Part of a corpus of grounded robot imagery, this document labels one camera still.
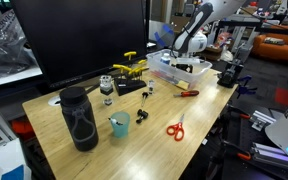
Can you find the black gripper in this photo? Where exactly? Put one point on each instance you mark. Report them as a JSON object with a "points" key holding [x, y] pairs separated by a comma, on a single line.
{"points": [[185, 67]]}

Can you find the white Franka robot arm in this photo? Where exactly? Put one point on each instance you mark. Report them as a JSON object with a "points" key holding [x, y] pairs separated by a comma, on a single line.
{"points": [[197, 20]]}

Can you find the clear plastic storage box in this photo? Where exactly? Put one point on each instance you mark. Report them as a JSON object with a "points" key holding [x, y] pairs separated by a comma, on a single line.
{"points": [[200, 73]]}

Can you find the cardboard box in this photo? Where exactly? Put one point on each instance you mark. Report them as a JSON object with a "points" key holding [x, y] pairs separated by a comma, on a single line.
{"points": [[179, 21]]}

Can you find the red box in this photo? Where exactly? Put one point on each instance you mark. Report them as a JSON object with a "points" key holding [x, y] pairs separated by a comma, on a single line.
{"points": [[285, 96]]}

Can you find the yellow sponge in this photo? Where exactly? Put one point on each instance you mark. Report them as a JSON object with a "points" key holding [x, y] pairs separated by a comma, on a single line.
{"points": [[183, 84]]}

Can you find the white bottle blue cap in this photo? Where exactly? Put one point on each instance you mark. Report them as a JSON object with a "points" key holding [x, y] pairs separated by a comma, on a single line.
{"points": [[165, 59]]}

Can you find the red thin item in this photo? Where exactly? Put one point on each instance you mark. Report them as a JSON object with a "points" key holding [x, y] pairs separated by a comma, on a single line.
{"points": [[165, 76]]}

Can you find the small clear acrylic piece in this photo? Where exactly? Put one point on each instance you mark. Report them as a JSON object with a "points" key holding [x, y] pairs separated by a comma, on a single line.
{"points": [[151, 86]]}

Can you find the blue grey face shield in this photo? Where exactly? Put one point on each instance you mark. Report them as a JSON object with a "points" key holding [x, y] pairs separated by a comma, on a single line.
{"points": [[162, 35]]}

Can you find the black bench vise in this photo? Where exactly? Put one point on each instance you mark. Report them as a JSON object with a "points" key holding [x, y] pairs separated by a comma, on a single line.
{"points": [[230, 74]]}

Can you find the thin black hand tool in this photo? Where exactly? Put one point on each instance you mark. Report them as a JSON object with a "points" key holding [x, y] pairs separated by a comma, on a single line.
{"points": [[144, 97]]}

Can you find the black hex key stand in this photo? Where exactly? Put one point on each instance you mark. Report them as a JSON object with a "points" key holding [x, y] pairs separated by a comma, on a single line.
{"points": [[129, 86]]}

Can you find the orange scissors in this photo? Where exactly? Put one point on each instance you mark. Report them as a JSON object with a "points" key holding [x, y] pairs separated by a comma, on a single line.
{"points": [[176, 129]]}

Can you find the blue spring clamp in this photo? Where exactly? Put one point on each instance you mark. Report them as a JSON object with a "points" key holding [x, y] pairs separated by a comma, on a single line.
{"points": [[245, 88]]}

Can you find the black white marker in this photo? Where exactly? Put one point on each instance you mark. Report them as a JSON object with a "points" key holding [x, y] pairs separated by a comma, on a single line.
{"points": [[115, 121]]}

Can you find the teal plastic cup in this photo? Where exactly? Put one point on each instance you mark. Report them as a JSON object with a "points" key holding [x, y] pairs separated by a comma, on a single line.
{"points": [[120, 128]]}

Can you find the short aluminium extrusion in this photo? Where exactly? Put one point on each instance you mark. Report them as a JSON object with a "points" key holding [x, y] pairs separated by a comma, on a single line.
{"points": [[262, 120]]}

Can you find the orange sofa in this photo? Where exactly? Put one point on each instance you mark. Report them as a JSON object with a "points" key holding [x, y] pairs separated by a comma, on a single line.
{"points": [[277, 50]]}

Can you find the large black monitor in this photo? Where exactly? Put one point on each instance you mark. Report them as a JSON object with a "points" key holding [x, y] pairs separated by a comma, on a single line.
{"points": [[84, 36]]}

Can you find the black water bottle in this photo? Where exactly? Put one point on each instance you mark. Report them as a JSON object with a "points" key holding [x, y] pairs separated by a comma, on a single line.
{"points": [[80, 123]]}

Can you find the long aluminium extrusion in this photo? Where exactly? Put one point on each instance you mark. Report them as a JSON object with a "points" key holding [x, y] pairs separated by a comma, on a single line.
{"points": [[274, 156]]}

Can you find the grey plastic bag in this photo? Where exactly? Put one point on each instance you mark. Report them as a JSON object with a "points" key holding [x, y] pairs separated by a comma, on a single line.
{"points": [[4, 53]]}

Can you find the white cabinet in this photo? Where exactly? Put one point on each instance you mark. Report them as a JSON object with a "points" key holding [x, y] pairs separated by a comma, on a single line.
{"points": [[4, 153]]}

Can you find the black camera clamp mount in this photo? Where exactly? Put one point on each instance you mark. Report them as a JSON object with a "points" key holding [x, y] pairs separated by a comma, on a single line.
{"points": [[142, 115]]}

